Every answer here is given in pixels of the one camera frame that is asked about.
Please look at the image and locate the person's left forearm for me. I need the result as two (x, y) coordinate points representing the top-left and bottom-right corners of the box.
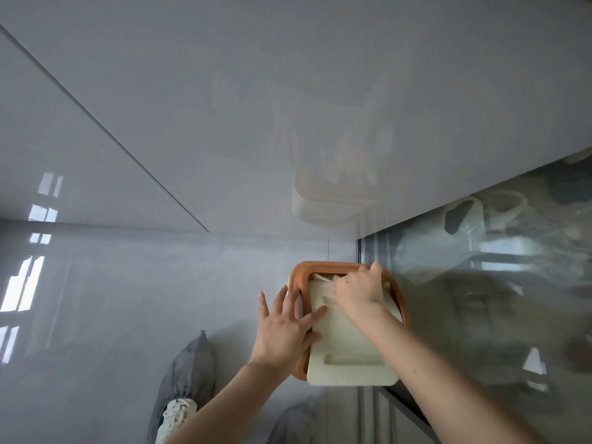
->
(166, 360), (290, 444)

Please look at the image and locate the grey trouser leg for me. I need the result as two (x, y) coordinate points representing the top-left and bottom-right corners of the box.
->
(146, 330), (218, 433)
(267, 397), (321, 444)

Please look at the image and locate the orange and cream folding basin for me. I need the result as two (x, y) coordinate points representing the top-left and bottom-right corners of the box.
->
(289, 261), (410, 387)

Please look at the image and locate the person's left hand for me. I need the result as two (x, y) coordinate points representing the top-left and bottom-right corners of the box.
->
(250, 286), (329, 376)

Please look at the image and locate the person's right forearm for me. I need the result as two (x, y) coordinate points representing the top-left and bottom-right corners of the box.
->
(356, 306), (549, 444)

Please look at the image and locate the person's right hand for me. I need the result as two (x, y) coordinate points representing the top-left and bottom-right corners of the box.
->
(334, 262), (389, 320)

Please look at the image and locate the white sneaker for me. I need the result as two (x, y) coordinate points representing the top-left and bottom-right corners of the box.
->
(154, 398), (199, 444)

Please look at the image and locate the glass sliding door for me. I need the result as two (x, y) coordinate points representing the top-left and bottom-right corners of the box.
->
(356, 149), (592, 444)

